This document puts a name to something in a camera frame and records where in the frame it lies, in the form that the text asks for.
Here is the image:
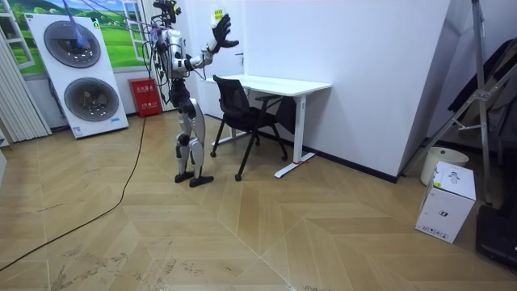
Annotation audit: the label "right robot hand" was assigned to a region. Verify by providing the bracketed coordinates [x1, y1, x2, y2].
[209, 5, 241, 55]

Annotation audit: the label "robot body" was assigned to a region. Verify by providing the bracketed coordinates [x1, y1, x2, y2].
[149, 0, 194, 107]

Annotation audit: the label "black office chair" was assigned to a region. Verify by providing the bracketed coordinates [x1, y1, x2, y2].
[209, 74, 298, 183]

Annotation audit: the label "white desk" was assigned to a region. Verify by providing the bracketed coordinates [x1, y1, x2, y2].
[204, 73, 334, 179]

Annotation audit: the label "robot legs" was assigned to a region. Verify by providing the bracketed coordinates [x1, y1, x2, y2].
[170, 89, 216, 188]

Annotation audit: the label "red fire extinguisher box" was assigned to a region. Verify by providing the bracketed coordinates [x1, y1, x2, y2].
[127, 77, 164, 119]

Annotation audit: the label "white washing machine tower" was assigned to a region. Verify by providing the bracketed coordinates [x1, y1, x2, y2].
[24, 12, 130, 140]

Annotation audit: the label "white slatted panel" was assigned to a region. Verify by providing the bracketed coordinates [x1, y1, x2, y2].
[0, 27, 53, 146]

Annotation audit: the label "white waste bin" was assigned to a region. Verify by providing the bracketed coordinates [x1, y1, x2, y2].
[419, 145, 471, 188]

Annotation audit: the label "grey metal stand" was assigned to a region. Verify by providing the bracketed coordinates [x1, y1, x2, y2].
[402, 0, 517, 205]

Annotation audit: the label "black folded board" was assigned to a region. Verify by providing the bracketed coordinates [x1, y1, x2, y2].
[446, 37, 517, 143]

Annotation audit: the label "white cardboard box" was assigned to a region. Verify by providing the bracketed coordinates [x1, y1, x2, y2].
[414, 160, 477, 245]

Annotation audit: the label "black case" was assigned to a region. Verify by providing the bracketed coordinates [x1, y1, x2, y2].
[475, 203, 517, 268]

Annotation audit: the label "landscape window wall poster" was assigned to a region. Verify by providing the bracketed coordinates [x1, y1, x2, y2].
[0, 0, 151, 76]

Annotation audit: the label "black floor cable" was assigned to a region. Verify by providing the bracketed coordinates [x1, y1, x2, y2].
[0, 116, 148, 273]

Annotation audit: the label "cable bundle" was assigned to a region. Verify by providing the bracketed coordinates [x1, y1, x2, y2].
[60, 0, 163, 49]

